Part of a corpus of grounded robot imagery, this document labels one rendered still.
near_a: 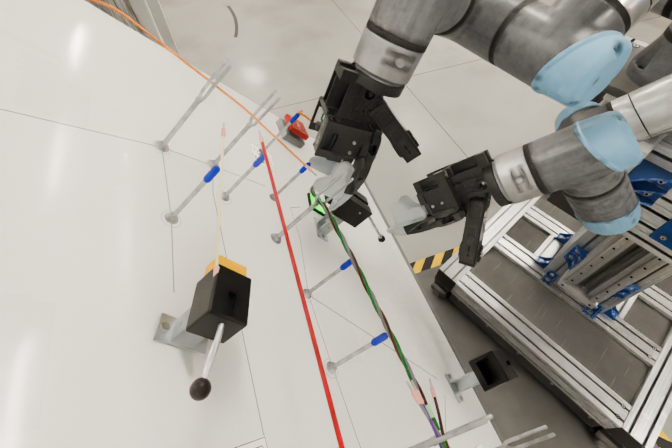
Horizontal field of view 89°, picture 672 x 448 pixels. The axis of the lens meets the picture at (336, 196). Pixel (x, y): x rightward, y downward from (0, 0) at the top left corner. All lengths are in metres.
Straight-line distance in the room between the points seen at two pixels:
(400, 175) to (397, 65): 1.76
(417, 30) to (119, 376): 0.40
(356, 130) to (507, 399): 1.47
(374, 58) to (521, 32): 0.15
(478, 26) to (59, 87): 0.46
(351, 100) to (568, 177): 0.29
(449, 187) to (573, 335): 1.24
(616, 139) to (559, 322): 1.26
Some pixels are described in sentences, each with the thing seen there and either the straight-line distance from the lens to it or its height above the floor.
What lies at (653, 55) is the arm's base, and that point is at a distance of 1.00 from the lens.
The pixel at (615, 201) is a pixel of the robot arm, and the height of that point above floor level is 1.23.
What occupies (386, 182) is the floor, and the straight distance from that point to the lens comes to 2.10.
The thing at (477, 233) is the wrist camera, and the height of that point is 1.15.
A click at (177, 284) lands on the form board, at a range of 0.36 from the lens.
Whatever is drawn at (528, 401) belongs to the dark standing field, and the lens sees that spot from 1.78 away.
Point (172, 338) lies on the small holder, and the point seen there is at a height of 1.30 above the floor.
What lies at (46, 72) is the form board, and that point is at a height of 1.39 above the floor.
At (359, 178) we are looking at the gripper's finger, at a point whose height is 1.24.
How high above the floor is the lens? 1.59
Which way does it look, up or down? 53 degrees down
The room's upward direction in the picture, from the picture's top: straight up
